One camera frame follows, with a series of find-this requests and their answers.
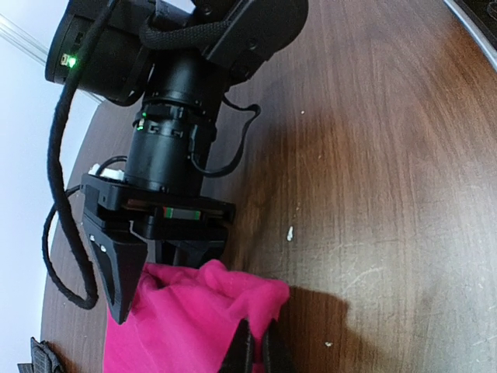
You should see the red garment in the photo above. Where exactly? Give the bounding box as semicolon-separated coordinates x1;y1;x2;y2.
103;260;290;372

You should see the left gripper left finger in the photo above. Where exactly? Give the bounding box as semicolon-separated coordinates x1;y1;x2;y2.
219;319;255;373

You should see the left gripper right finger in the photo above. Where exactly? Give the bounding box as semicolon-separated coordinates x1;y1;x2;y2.
262;324;297;373

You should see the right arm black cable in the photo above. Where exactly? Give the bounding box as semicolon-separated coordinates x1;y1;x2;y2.
40;19;234;311

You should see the right aluminium frame post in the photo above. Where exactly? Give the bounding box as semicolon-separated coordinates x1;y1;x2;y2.
0;15;48;66

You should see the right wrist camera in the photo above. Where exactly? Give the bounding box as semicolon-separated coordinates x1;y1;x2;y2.
88;163;124;182

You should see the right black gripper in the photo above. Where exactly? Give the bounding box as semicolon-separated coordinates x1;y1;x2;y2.
82;173;236;325

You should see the dark pinstriped shirt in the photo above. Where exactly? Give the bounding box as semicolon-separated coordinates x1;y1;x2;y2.
17;337;66;373

